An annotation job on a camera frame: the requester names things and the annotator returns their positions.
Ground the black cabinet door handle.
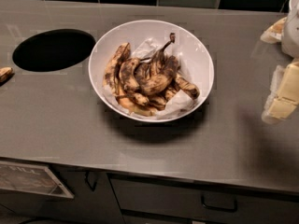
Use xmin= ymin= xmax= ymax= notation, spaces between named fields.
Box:
xmin=84 ymin=171 xmax=98 ymax=191

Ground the grey cabinet drawer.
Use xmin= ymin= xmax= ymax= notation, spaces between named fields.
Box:
xmin=109 ymin=175 xmax=299 ymax=224

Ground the white paper bowl liner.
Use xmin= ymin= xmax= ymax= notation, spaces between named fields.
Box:
xmin=103 ymin=48 xmax=198 ymax=119

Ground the framed sign on cabinet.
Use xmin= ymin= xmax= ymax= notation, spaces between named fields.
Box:
xmin=0 ymin=161 xmax=74 ymax=199

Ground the banana on counter left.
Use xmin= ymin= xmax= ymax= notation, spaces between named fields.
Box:
xmin=0 ymin=67 xmax=14 ymax=83

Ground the spotted banana right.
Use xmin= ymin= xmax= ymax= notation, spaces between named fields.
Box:
xmin=174 ymin=73 xmax=200 ymax=100

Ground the white bowl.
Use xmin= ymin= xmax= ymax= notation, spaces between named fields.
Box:
xmin=89 ymin=20 xmax=214 ymax=123

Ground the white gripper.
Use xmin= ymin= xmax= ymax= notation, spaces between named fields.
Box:
xmin=261 ymin=0 xmax=299 ymax=124

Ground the round black counter hole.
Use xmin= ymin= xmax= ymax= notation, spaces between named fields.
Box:
xmin=12 ymin=29 xmax=95 ymax=72

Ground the black drawer handle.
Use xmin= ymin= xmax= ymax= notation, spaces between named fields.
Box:
xmin=200 ymin=195 xmax=238 ymax=213

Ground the dark banana with long stem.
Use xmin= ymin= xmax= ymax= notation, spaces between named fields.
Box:
xmin=135 ymin=33 xmax=179 ymax=96

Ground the yellow banana bottom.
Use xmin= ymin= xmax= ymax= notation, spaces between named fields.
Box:
xmin=116 ymin=86 xmax=157 ymax=117

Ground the spotted banana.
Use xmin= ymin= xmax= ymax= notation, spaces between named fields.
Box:
xmin=119 ymin=57 xmax=149 ymax=106
xmin=174 ymin=73 xmax=200 ymax=100
xmin=102 ymin=43 xmax=131 ymax=96

